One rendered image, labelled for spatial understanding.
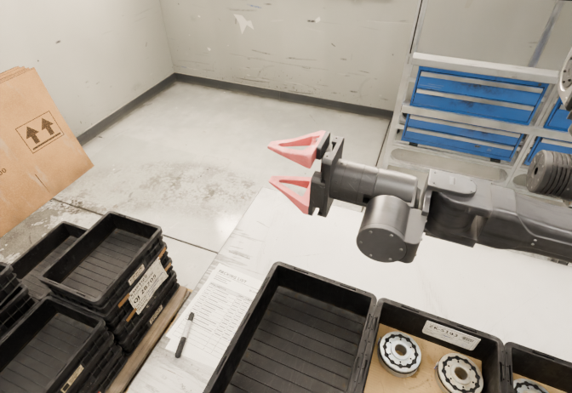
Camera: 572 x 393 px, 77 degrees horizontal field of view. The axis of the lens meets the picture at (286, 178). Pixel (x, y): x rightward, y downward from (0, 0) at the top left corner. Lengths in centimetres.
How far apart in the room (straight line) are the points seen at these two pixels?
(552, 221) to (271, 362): 74
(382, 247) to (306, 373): 63
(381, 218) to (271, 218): 109
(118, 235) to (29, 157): 131
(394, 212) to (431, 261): 102
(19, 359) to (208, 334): 84
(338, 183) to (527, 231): 22
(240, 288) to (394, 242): 92
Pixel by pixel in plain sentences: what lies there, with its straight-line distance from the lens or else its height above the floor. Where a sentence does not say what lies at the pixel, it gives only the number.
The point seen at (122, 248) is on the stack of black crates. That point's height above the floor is 49.
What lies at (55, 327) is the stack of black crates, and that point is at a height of 38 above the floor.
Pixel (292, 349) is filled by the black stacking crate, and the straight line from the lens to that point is 104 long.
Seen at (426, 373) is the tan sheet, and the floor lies 83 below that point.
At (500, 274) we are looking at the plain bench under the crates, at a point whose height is 70.
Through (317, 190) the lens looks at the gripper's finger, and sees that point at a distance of 48.
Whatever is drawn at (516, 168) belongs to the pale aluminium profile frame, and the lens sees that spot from 285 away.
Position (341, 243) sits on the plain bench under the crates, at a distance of 141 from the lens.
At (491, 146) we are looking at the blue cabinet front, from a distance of 276.
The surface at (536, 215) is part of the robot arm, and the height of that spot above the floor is 148.
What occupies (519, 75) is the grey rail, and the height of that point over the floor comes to 91.
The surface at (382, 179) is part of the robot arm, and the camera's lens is 47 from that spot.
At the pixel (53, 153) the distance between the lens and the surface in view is 311.
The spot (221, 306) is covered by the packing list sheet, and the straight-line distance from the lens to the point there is 126.
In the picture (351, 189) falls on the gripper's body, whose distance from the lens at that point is 47.
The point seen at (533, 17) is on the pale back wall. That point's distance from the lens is 334.
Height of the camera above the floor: 177
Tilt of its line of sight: 40 degrees down
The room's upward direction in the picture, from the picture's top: straight up
